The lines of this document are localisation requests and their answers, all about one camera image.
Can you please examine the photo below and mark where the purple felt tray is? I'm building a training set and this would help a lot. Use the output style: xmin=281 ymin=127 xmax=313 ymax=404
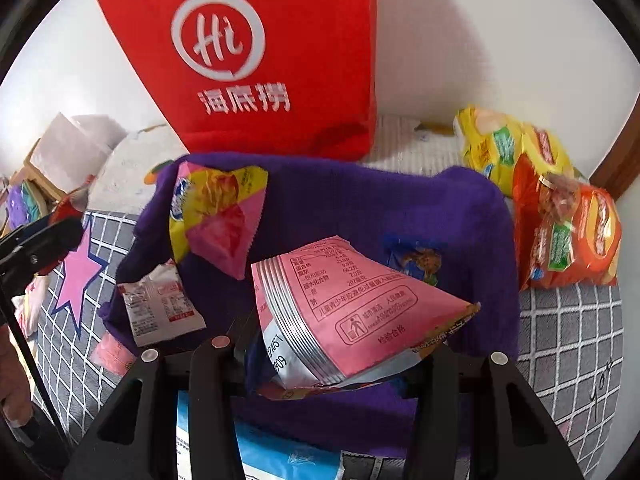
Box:
xmin=97 ymin=152 xmax=521 ymax=461

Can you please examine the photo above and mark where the white red snack packet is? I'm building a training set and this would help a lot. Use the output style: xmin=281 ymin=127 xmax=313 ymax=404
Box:
xmin=117 ymin=262 xmax=207 ymax=347

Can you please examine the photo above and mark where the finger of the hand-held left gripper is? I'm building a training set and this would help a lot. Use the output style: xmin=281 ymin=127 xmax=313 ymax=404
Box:
xmin=0 ymin=214 xmax=68 ymax=253
xmin=0 ymin=219 xmax=85 ymax=291

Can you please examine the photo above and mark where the person's left hand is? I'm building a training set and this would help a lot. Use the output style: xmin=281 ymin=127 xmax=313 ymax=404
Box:
xmin=0 ymin=327 xmax=36 ymax=423

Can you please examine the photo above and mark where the grey checked star cloth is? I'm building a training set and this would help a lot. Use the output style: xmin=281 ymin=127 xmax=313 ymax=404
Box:
xmin=15 ymin=210 xmax=626 ymax=480

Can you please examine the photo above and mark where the blue cardboard box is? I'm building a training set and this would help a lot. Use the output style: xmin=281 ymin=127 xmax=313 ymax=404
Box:
xmin=175 ymin=390 xmax=346 ymax=480

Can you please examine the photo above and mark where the orange chips bag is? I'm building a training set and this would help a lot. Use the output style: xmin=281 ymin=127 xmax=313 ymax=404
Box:
xmin=512 ymin=152 xmax=623 ymax=291

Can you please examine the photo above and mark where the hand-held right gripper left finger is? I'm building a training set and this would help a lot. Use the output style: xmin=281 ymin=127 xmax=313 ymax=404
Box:
xmin=60 ymin=335 xmax=251 ymax=480

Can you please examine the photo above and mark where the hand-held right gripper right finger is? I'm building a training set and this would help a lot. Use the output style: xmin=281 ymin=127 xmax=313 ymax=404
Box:
xmin=400 ymin=342 xmax=586 ymax=480

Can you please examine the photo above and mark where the yellow pink snack packet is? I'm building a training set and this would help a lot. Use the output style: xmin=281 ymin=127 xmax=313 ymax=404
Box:
xmin=169 ymin=161 xmax=269 ymax=281

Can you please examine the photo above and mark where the white plastic bag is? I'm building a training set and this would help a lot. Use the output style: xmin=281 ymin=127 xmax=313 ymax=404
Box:
xmin=30 ymin=112 xmax=131 ymax=196

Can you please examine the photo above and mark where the yellow chips bag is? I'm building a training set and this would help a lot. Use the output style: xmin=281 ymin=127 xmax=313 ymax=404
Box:
xmin=452 ymin=105 xmax=576 ymax=196

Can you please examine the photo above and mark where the pink white snack packet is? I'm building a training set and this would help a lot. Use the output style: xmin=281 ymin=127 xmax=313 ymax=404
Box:
xmin=90 ymin=332 xmax=138 ymax=376

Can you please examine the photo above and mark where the brown wooden door frame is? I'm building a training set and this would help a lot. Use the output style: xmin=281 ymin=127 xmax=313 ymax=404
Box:
xmin=590 ymin=135 xmax=640 ymax=203

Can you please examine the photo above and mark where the blue snack packet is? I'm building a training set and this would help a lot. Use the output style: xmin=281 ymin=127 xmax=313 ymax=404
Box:
xmin=384 ymin=237 xmax=443 ymax=286

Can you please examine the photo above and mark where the red paper bag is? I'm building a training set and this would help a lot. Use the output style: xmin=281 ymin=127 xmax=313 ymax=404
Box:
xmin=94 ymin=0 xmax=378 ymax=163

